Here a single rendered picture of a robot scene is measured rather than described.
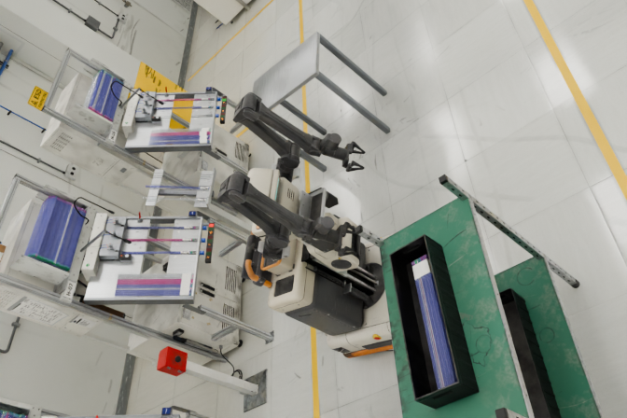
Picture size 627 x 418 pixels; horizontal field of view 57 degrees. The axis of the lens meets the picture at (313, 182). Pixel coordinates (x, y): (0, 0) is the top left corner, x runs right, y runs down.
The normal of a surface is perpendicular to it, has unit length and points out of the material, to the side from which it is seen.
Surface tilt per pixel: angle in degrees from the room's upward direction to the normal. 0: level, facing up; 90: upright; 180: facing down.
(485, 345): 0
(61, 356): 90
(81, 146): 90
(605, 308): 0
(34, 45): 90
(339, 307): 90
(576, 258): 0
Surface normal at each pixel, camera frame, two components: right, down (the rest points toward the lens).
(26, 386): 0.71, -0.49
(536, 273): -0.70, -0.46
